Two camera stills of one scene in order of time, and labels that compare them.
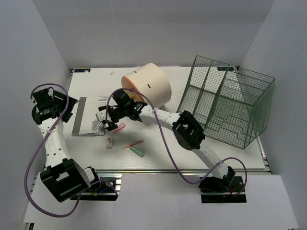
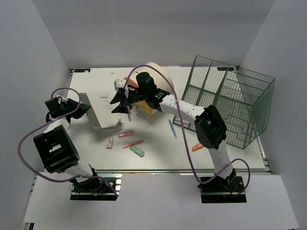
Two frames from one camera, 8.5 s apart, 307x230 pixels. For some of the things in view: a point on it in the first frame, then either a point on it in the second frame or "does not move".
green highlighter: (138, 152) does not move
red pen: (128, 145) does not move
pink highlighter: (121, 127) to (125, 133)
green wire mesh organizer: (231, 103) does not move
